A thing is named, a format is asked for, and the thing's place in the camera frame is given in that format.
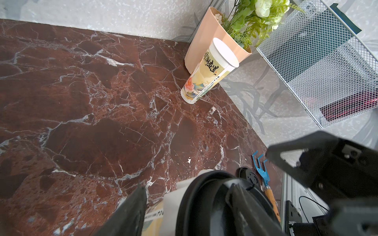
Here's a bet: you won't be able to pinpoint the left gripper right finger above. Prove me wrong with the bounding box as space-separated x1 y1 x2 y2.
225 184 284 236

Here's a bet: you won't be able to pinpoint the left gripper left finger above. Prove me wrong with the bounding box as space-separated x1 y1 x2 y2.
95 185 147 236

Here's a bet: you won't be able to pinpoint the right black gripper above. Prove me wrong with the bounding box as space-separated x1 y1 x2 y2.
266 131 378 236

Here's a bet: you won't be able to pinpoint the printed paper cup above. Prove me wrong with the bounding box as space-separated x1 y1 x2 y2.
142 169 231 236
181 37 239 104

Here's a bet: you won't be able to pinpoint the black plastic cup lid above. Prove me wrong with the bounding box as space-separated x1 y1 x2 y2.
175 171 284 236

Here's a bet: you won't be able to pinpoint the red object in basket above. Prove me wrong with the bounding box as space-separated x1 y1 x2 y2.
320 89 378 122

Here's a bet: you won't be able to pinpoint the dark green card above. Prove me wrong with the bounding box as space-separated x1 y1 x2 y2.
330 3 362 34

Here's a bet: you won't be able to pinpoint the green white artificial flowers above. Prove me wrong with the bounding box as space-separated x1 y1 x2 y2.
216 0 305 50

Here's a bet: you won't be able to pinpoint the pink flower pot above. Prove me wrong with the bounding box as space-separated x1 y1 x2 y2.
185 7 252 73

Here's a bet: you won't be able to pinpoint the blue garden fork wooden handle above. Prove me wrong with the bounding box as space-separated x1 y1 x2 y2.
252 151 281 223

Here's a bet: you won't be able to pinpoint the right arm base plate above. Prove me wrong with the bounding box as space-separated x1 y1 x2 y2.
283 200 303 236

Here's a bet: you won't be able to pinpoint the white wire mesh basket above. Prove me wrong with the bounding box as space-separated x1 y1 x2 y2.
257 1 378 128

